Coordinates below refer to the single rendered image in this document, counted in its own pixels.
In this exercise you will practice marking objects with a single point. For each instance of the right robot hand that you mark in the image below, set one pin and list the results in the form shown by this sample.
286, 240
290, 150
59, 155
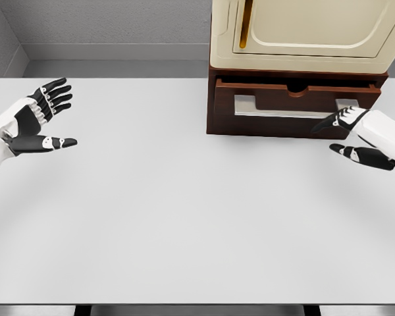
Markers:
378, 128

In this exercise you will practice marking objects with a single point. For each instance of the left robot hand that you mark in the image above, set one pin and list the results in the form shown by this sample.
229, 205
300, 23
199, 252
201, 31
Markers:
26, 115

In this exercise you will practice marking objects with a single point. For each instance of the brown wooden cabinet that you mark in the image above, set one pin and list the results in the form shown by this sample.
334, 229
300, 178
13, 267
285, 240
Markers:
365, 77

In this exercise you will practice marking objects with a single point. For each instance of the large cream switch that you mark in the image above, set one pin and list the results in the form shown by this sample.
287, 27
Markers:
316, 29

